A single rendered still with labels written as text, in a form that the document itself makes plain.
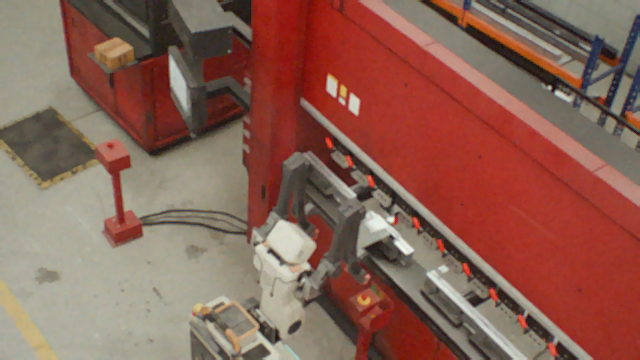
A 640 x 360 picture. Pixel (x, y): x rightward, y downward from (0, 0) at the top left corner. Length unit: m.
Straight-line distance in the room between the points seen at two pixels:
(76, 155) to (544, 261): 4.17
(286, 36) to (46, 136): 2.94
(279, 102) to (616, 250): 2.32
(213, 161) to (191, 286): 1.34
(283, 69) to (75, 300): 2.16
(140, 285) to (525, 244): 2.89
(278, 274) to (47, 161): 3.08
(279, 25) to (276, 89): 0.44
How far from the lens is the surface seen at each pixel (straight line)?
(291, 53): 4.93
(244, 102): 5.44
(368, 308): 4.80
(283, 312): 4.58
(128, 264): 6.04
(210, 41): 4.77
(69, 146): 7.05
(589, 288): 3.85
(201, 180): 6.64
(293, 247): 4.25
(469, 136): 4.02
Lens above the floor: 4.42
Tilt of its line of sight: 42 degrees down
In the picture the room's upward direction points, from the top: 6 degrees clockwise
